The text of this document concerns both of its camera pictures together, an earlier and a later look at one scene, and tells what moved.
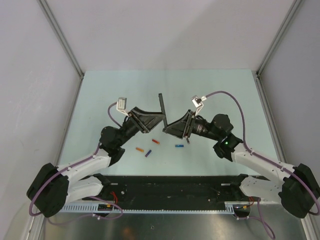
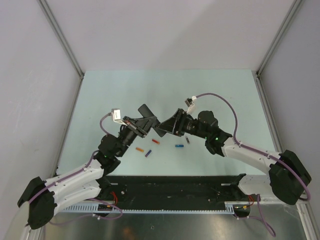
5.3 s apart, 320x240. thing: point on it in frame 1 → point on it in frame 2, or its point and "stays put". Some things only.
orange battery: (140, 149) stays put
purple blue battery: (148, 153) stays put
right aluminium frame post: (296, 4) stays put
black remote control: (163, 109) → (146, 112)
